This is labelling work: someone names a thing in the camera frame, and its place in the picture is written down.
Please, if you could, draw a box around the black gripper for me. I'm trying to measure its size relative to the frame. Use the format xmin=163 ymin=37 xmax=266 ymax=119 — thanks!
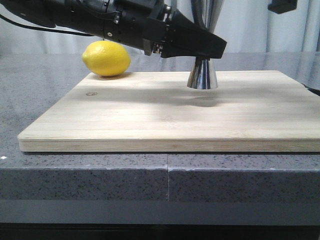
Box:
xmin=103 ymin=0 xmax=227 ymax=59

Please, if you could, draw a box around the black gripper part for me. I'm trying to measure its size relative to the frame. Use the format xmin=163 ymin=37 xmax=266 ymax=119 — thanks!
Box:
xmin=267 ymin=0 xmax=298 ymax=13

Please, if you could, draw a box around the steel double jigger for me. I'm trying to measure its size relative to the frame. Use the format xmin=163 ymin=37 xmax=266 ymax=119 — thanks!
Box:
xmin=187 ymin=0 xmax=224 ymax=90

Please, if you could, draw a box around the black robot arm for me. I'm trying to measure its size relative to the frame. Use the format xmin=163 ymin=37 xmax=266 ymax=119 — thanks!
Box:
xmin=0 ymin=0 xmax=227 ymax=59

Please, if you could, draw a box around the grey curtain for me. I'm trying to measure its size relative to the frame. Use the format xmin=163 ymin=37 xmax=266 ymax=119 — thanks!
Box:
xmin=0 ymin=0 xmax=320 ymax=55

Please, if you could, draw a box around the yellow lemon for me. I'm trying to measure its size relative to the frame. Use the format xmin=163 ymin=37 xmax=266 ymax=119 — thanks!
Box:
xmin=81 ymin=40 xmax=131 ymax=77

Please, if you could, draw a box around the wooden cutting board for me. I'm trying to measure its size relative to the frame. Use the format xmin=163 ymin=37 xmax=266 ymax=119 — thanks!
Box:
xmin=18 ymin=70 xmax=320 ymax=152

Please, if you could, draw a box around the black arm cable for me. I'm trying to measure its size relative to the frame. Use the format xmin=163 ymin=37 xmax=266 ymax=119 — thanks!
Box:
xmin=0 ymin=13 xmax=95 ymax=38

